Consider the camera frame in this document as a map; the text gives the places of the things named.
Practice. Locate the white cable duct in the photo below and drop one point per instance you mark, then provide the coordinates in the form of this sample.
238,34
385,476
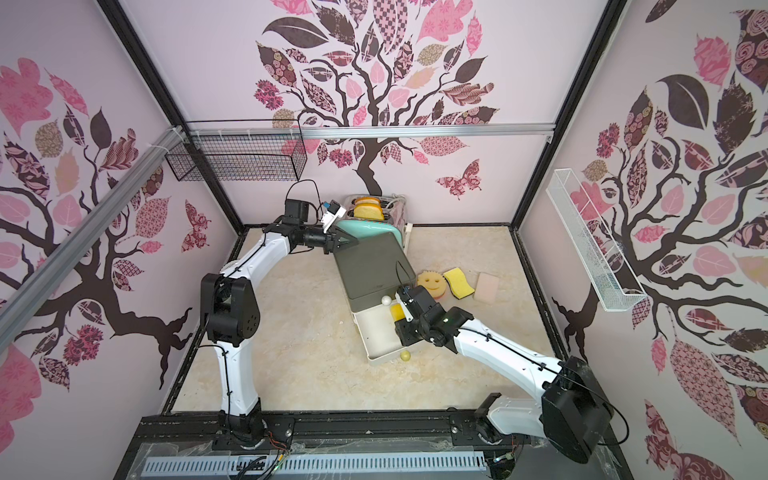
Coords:
313,465

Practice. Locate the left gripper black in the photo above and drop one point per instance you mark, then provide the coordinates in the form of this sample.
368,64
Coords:
330,241

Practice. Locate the aluminium rail left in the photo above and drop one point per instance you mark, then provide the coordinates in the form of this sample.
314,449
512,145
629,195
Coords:
32,294

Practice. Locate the smiley face sponge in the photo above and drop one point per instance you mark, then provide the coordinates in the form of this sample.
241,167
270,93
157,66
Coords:
433,282

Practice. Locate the aluminium rail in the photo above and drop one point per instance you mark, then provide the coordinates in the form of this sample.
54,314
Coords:
32,294
424,131

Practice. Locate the mint green toaster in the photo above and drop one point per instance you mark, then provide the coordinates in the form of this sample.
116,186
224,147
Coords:
396,219

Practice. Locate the black base frame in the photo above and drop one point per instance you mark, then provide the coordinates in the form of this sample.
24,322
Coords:
517,457

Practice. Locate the yellow square sponge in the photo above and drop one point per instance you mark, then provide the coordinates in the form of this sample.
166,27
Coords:
397,312

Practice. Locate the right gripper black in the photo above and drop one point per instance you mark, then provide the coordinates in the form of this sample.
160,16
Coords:
411,306

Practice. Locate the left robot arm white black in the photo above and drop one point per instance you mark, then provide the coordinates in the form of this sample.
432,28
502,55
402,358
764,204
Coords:
230,312

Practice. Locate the white wire shelf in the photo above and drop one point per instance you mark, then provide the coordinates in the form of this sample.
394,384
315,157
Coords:
615,283

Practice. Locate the three-drawer storage cabinet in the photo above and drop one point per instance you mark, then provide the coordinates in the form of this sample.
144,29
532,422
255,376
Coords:
372,271

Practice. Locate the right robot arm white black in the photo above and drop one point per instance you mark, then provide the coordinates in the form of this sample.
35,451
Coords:
566,404

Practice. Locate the yellow toast slice front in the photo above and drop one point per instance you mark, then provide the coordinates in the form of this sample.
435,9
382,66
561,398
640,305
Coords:
368,211

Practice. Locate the toast slice back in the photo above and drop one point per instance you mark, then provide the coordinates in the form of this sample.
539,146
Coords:
367,200

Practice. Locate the black wire basket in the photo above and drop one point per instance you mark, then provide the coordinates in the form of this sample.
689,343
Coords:
260,150

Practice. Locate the pink sponge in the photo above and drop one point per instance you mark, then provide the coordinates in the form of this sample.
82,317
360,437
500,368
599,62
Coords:
486,288

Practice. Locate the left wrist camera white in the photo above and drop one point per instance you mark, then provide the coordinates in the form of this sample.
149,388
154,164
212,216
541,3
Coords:
332,212

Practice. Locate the aluminium rail back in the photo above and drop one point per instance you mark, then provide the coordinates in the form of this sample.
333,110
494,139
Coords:
424,131

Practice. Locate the yellow green sponge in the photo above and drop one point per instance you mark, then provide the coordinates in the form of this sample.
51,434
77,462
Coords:
458,283

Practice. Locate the white drawer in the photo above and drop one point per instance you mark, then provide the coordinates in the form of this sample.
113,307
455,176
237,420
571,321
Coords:
377,329

